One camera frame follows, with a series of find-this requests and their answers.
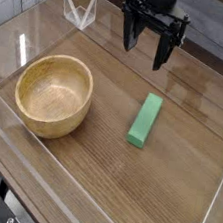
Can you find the clear acrylic corner bracket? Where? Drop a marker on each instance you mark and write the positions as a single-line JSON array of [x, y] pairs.
[[80, 17]]

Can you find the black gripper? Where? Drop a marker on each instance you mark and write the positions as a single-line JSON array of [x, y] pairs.
[[164, 17]]

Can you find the black table leg bracket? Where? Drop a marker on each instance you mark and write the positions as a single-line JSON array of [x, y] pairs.
[[6, 215]]

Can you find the green rectangular stick block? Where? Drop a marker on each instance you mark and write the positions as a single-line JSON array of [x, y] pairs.
[[140, 129]]

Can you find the wooden bowl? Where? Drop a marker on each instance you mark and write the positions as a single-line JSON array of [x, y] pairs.
[[53, 95]]

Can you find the clear acrylic tray wall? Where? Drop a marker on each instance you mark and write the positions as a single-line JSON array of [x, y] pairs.
[[94, 175]]

